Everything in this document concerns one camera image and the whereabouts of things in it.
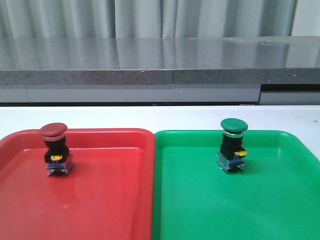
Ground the green mushroom push button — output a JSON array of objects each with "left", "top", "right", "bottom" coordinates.
[{"left": 217, "top": 118, "right": 248, "bottom": 173}]

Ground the red mushroom push button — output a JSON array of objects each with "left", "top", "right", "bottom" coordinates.
[{"left": 39, "top": 122, "right": 74, "bottom": 176}]

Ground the grey stone counter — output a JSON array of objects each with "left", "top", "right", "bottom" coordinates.
[{"left": 0, "top": 36, "right": 320, "bottom": 106}]

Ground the red plastic tray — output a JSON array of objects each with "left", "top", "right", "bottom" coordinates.
[{"left": 0, "top": 128, "right": 155, "bottom": 240}]

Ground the green plastic tray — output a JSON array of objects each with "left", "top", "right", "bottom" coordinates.
[{"left": 152, "top": 130, "right": 320, "bottom": 240}]

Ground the white pleated curtain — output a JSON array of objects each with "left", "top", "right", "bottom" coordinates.
[{"left": 0, "top": 0, "right": 297, "bottom": 39}]

